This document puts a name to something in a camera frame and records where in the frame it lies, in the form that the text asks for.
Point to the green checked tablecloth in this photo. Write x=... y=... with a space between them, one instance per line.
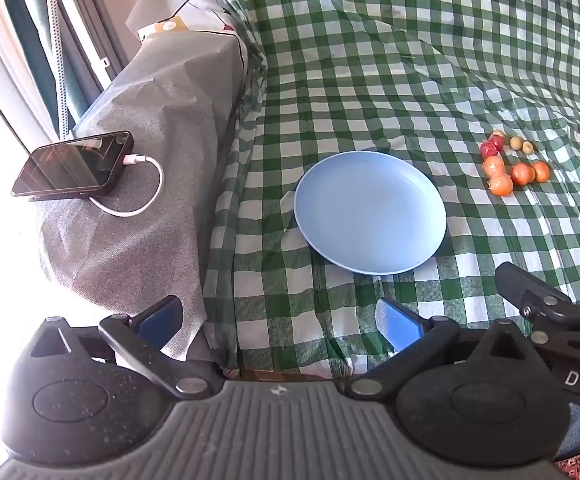
x=369 y=60

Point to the small tan fruit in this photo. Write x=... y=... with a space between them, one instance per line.
x=498 y=134
x=515 y=143
x=526 y=147

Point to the grey fabric cover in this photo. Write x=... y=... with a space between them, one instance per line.
x=170 y=110

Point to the small yellow white object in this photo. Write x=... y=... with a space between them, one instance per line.
x=167 y=26

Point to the light blue plate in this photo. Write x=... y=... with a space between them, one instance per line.
x=369 y=212

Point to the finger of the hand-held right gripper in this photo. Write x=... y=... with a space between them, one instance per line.
x=524 y=285

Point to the white perforated strip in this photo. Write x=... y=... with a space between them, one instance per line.
x=56 y=60

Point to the black smartphone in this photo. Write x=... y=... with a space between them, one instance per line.
x=72 y=165

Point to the small orange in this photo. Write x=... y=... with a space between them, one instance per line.
x=493 y=165
x=541 y=171
x=522 y=174

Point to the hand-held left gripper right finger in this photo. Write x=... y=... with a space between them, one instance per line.
x=399 y=321

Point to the small red fruit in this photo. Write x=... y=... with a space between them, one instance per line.
x=499 y=144
x=487 y=149

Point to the grey teal curtain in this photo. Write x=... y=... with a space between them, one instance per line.
x=32 y=25

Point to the large orange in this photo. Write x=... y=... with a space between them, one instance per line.
x=500 y=185

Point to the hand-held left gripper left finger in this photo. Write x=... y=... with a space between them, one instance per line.
x=162 y=319

